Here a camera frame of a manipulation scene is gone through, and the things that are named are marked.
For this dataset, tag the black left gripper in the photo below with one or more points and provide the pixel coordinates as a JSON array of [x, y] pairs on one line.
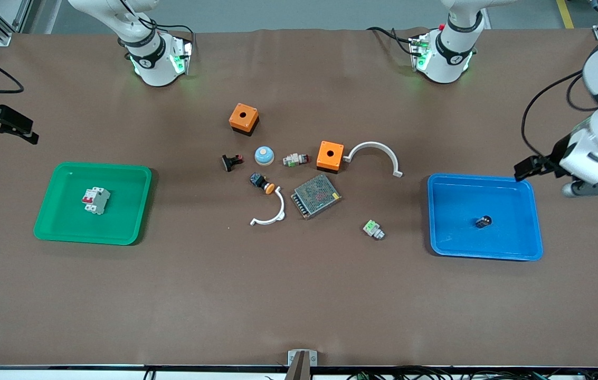
[[553, 160]]

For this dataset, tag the black cylindrical capacitor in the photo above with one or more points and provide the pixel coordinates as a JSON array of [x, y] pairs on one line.
[[484, 221]]

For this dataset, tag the white red circuit breaker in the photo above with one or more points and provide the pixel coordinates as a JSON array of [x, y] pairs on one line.
[[95, 200]]

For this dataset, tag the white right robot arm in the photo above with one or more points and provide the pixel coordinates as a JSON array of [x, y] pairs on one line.
[[153, 63]]

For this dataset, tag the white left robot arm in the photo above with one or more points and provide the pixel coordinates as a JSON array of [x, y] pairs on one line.
[[449, 60]]

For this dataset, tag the blue plastic tray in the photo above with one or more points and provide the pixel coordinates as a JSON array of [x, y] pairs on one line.
[[467, 206]]

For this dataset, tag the green plastic tray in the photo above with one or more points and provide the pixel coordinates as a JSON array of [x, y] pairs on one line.
[[114, 211]]

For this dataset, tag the green white contact block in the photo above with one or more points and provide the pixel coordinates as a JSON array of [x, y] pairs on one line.
[[372, 229]]

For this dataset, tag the orange button box black base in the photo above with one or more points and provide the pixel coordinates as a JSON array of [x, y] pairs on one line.
[[330, 155]]

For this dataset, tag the metal mesh power supply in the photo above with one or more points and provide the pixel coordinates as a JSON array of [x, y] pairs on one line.
[[315, 196]]

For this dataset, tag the orange button box upper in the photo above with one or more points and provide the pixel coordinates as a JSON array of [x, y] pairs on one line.
[[244, 119]]

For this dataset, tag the blue dome push button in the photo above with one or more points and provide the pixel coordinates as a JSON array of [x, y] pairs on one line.
[[264, 155]]

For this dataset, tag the orange black emergency button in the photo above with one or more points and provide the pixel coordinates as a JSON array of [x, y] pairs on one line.
[[260, 182]]

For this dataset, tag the brown table mat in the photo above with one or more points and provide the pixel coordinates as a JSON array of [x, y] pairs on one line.
[[298, 295]]

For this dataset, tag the large white curved bracket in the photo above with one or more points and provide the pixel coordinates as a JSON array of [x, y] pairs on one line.
[[375, 144]]

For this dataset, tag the black red switch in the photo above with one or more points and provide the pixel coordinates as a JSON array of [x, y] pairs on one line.
[[231, 162]]

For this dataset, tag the white red green switch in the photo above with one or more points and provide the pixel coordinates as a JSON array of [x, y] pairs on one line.
[[294, 159]]

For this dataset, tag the small white curved bracket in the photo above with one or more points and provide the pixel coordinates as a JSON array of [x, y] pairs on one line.
[[282, 207]]

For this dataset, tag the metal clamp bracket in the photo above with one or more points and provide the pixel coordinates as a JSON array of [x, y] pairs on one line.
[[302, 361]]

